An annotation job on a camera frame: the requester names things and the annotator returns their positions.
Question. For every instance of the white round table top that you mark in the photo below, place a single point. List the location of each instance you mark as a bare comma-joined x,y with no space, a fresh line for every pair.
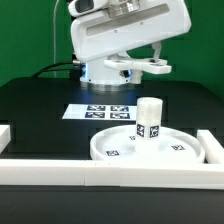
121,143

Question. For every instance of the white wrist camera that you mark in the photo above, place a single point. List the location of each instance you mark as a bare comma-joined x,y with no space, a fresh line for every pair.
78,8

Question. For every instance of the white marker sheet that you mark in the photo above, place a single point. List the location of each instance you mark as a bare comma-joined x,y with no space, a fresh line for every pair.
100,112

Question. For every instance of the white U-shaped fence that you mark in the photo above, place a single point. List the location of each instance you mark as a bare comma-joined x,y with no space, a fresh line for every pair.
206,175

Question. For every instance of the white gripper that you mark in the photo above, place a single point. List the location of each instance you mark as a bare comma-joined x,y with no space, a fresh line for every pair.
128,24

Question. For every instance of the white cross-shaped table base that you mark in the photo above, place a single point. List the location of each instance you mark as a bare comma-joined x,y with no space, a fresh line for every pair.
138,66

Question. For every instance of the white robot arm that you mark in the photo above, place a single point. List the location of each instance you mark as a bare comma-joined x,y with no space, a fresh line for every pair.
97,75

